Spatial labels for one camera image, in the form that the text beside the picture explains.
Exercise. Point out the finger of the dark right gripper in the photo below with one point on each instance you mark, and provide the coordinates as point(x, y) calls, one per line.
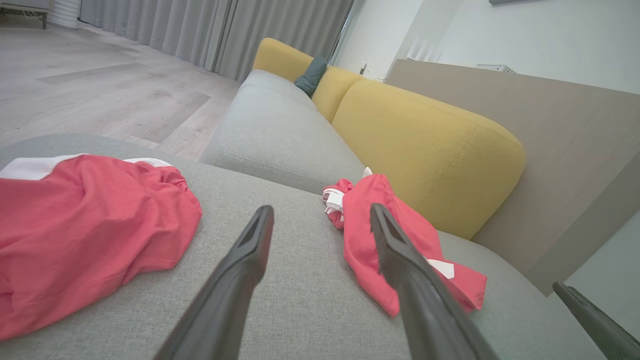
point(600, 325)

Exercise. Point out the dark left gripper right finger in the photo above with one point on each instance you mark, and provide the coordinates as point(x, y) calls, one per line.
point(425, 305)

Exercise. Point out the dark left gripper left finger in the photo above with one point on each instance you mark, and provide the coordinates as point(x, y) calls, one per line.
point(225, 300)

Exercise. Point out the red and white basketball jersey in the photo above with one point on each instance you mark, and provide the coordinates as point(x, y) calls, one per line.
point(365, 235)

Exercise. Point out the red and white basketball shorts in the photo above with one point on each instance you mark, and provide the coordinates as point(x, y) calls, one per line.
point(85, 235)

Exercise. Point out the large grey sofa seat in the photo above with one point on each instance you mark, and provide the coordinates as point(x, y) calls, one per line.
point(300, 300)

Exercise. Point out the large yellow sofa back cushion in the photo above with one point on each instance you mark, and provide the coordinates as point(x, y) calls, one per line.
point(440, 150)

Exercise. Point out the beige panel behind sofa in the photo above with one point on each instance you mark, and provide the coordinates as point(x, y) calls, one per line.
point(565, 165)

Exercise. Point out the grey sofa seat cushion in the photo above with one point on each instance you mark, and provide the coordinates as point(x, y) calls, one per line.
point(280, 135)

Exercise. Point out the dark teal throw pillow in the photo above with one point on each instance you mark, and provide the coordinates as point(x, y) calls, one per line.
point(312, 75)

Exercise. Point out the grey pleated curtain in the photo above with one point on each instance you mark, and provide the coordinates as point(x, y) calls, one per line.
point(225, 30)

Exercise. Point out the white ribbed floor vase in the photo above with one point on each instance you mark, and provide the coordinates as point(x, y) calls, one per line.
point(65, 12)

